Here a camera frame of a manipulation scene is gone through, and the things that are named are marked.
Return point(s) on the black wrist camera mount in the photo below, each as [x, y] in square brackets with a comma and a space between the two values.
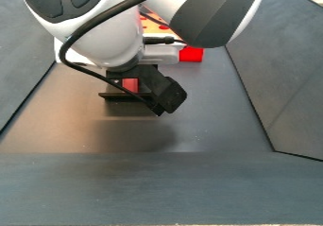
[167, 93]

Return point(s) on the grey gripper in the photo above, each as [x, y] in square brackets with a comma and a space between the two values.
[162, 49]

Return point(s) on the red hexagonal prism peg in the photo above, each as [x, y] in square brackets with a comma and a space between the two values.
[131, 84]

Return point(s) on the red shape sorter block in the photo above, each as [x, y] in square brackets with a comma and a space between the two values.
[155, 25]

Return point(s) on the black curved holder stand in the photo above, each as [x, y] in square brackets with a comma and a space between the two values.
[115, 95]

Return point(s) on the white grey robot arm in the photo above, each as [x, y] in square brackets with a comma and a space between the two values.
[206, 23]

